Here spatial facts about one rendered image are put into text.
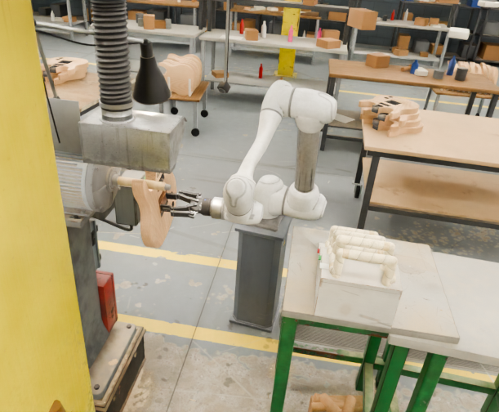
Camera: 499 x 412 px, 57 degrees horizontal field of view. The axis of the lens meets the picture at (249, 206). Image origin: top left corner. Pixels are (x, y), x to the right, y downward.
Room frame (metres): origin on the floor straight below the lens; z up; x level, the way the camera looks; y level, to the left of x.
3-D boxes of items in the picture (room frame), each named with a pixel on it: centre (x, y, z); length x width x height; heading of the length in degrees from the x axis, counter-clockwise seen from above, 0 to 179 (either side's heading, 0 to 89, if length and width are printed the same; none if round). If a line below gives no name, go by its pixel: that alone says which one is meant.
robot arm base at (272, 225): (2.21, -0.08, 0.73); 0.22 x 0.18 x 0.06; 76
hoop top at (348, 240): (1.31, -0.41, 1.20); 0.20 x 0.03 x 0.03; 82
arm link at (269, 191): (2.20, -0.11, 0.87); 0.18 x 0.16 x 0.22; 74
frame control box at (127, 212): (1.78, 0.61, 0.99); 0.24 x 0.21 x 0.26; 83
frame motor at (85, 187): (1.55, 0.72, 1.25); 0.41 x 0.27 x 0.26; 83
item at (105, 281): (1.71, 0.77, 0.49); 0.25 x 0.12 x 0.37; 83
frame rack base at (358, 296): (1.27, -0.40, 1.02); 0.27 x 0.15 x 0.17; 83
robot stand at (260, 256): (2.21, -0.10, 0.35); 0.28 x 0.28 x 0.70; 76
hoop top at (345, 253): (1.23, -0.40, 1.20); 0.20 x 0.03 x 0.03; 82
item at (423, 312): (1.49, -0.49, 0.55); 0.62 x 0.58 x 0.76; 83
